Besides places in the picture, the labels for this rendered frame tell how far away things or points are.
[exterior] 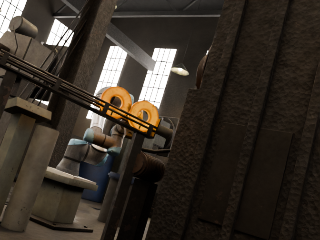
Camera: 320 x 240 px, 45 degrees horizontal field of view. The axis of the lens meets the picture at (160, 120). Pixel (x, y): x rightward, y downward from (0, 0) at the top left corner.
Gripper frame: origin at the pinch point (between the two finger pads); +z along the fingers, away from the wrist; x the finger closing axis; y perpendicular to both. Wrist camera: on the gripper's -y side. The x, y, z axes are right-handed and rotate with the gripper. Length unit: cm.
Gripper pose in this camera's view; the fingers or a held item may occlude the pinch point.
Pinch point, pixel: (140, 115)
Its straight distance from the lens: 199.1
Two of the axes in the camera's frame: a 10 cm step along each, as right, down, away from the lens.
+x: 8.8, 3.3, 3.5
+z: 4.6, -3.5, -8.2
